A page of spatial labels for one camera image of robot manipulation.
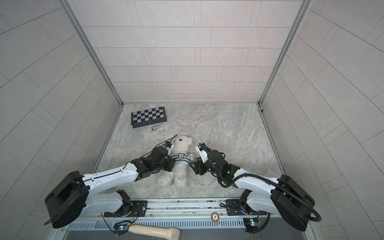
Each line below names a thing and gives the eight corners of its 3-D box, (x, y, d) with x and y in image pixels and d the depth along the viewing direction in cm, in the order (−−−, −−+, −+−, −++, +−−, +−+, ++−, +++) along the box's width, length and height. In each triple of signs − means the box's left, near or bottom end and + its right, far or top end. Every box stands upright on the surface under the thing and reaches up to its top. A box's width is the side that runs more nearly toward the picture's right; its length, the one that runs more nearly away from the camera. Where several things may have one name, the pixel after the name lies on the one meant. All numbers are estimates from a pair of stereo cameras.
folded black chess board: (133, 128, 103) (131, 125, 100) (133, 115, 111) (131, 112, 108) (167, 121, 108) (166, 118, 104) (164, 109, 115) (164, 105, 112)
